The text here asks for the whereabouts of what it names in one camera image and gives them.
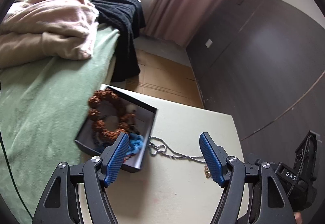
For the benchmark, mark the green bed sheet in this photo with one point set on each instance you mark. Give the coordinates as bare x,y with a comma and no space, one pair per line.
43,105

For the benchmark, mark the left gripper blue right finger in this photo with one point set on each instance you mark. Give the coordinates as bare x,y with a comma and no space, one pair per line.
215,157

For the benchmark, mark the black jewelry box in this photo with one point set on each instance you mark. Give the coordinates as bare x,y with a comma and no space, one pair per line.
112,112

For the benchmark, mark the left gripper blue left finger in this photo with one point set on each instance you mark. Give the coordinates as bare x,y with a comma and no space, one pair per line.
112,159

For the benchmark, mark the person's right hand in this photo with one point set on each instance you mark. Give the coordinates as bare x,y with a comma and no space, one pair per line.
298,217

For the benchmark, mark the black knitted throw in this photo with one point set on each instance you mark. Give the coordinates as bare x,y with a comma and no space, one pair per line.
128,18

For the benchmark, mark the dark wardrobe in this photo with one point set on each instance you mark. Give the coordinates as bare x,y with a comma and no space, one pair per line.
265,67

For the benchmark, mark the white wall socket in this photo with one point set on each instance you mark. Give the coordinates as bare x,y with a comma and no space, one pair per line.
208,43

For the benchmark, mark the white square table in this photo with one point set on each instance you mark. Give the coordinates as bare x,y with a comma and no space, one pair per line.
174,191

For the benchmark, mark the pink beige blanket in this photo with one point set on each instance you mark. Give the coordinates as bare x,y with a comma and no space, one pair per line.
36,29

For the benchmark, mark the flattened cardboard on floor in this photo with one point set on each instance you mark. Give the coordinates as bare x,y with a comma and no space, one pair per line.
165,79

